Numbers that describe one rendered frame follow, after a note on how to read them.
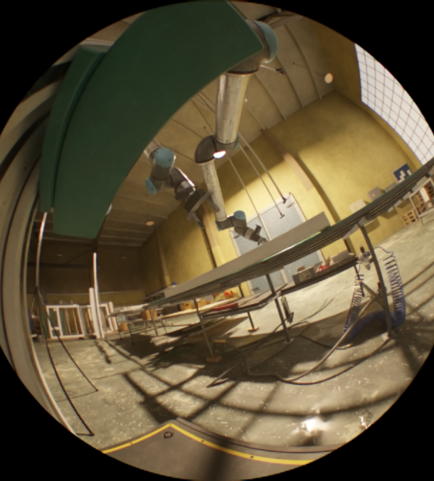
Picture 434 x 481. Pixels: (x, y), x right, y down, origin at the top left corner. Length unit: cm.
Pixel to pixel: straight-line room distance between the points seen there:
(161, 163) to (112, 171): 37
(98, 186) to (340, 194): 781
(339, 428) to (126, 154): 111
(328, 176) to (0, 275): 832
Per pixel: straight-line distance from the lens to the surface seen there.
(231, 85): 58
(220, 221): 110
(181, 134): 884
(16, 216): 36
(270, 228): 788
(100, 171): 35
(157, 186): 78
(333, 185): 797
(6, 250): 33
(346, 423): 89
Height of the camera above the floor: 76
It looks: 19 degrees up
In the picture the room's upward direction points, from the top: 18 degrees counter-clockwise
